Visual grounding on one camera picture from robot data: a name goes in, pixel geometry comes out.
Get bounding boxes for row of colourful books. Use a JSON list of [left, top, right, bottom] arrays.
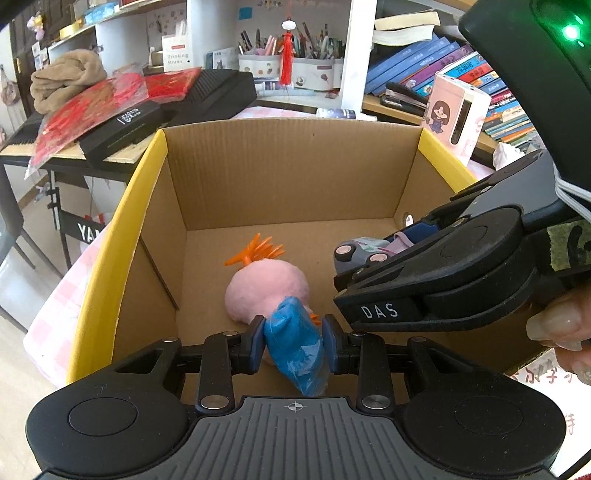
[[367, 34, 539, 151]]

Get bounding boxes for electric piano keyboard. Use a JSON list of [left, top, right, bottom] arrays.
[[0, 111, 47, 158]]

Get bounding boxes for beige cloth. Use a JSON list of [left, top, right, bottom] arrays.
[[30, 48, 108, 114]]

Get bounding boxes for grey chair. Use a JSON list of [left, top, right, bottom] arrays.
[[0, 161, 35, 333]]

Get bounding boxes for black keyboard case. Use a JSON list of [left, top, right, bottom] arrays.
[[152, 69, 257, 127]]

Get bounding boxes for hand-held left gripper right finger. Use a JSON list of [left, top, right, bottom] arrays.
[[322, 314, 462, 411]]

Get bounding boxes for yellow cardboard box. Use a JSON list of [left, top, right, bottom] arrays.
[[67, 117, 555, 402]]

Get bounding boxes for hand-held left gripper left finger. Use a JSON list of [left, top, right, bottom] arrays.
[[113, 315, 267, 414]]

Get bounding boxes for pink plush toy blue feet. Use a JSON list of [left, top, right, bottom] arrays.
[[225, 233, 331, 397]]

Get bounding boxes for grey toy car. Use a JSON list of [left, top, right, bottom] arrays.
[[333, 236, 407, 275]]

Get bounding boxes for white bookshelf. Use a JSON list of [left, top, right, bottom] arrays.
[[46, 0, 499, 155]]

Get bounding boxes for pink humidifier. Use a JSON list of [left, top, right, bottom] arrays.
[[420, 74, 492, 162]]

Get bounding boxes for small cat picture box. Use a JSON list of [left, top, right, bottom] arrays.
[[205, 46, 241, 72]]

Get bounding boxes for red plastic bag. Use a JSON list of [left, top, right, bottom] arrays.
[[25, 69, 148, 178]]

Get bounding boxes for small red paper decoration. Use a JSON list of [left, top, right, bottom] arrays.
[[145, 67, 204, 103]]

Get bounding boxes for white cord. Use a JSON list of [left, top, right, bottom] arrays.
[[556, 178, 591, 208]]

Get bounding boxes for black box white print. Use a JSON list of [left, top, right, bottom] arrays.
[[78, 102, 178, 169]]

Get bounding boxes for person's right hand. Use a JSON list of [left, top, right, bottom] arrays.
[[526, 281, 591, 386]]

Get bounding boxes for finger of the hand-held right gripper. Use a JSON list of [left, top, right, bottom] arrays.
[[399, 150, 557, 241], [333, 231, 444, 332]]

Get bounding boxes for white straws box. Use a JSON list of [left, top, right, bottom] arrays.
[[161, 32, 195, 72]]

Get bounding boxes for red tassel ornament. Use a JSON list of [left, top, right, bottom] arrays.
[[277, 16, 297, 88]]

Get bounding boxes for white quilted pouch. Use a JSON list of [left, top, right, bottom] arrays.
[[492, 141, 527, 168]]

